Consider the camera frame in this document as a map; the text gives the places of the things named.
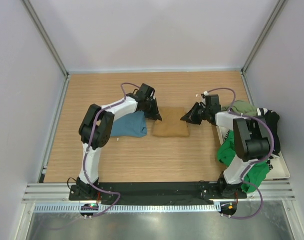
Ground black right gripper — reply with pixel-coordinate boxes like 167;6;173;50
181;101;210;125

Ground tan garment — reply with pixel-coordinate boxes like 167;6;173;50
152;106;190;138

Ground blue tank top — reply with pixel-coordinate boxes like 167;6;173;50
110;111;147;138

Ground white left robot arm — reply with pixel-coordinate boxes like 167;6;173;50
74;83;162;200

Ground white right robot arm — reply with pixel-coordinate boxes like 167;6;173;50
180;93;274;198

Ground olive green garment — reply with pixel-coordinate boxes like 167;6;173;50
231;100;257;117

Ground black garment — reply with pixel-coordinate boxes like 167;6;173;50
257;108;281;157

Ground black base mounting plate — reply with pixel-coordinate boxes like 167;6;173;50
68;181;248;206

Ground white laundry tray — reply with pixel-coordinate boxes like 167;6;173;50
216;126;290;181

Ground white slotted cable duct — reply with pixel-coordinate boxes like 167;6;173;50
33;202;221;214

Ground right aluminium frame post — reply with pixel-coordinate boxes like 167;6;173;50
241;0;288;76

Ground aluminium frame post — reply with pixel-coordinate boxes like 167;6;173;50
241;0;288;76
20;0;69;78

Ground left aluminium frame post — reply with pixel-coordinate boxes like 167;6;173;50
20;0;69;78

